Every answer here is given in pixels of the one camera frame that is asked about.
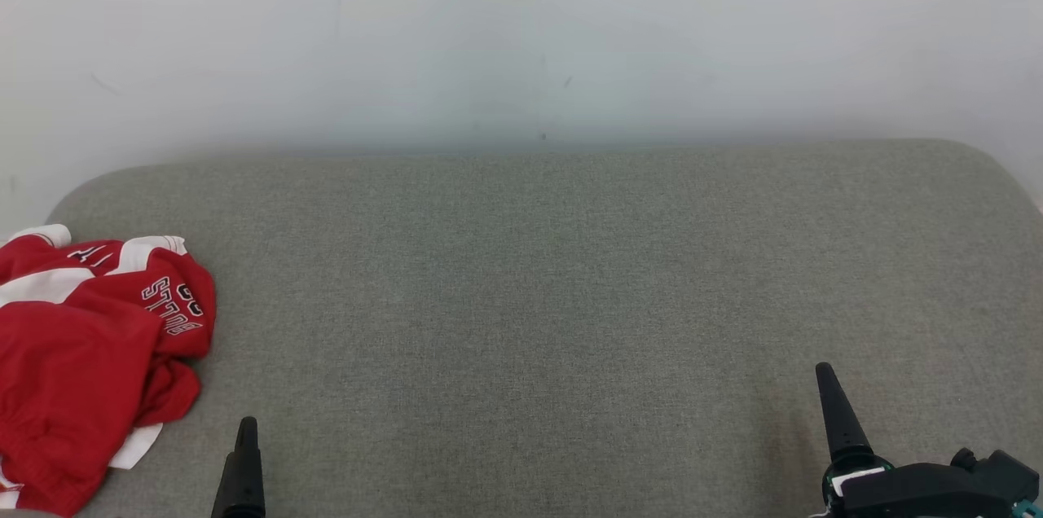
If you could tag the red Bulls jersey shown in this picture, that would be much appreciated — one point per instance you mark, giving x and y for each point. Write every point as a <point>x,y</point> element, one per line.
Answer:
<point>65,404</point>

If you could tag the red shorts with white stripe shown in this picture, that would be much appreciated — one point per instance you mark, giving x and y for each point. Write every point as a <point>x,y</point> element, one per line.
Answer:
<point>122,290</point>

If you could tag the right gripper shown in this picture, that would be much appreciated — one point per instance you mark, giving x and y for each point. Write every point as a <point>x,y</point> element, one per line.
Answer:
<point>904,493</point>

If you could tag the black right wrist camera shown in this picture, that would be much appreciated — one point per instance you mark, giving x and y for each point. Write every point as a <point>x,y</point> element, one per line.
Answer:
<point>994,473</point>

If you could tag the teal right camera connector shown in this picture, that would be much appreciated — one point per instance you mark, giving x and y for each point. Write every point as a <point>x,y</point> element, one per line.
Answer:
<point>1031,510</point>

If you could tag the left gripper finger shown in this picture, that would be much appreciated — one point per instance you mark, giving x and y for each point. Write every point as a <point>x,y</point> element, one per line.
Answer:
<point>243,485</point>

